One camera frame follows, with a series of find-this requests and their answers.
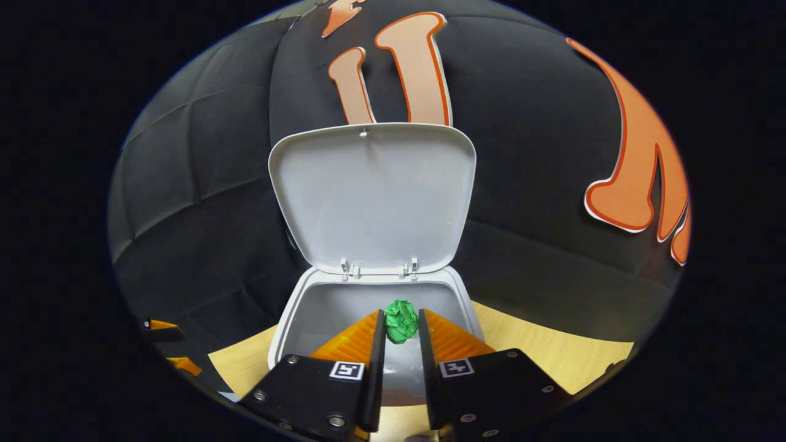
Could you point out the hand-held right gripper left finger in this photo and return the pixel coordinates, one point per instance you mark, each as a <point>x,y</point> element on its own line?
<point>374,380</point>

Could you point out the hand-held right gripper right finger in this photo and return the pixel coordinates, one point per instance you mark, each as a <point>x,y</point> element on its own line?
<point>427,387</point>

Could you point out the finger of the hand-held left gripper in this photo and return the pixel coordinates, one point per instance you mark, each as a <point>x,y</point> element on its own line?
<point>187,366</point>
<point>163,333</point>

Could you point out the green paper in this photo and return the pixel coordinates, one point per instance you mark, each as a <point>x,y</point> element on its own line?
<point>401,320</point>

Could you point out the white desktop garbage bin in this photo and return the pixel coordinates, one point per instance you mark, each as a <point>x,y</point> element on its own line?
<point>368,202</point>

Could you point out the wooden desktop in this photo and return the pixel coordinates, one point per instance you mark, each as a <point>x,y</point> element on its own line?
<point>552,362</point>

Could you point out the black backdrop cloth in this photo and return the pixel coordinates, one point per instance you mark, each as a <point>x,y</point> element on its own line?
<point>528,184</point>

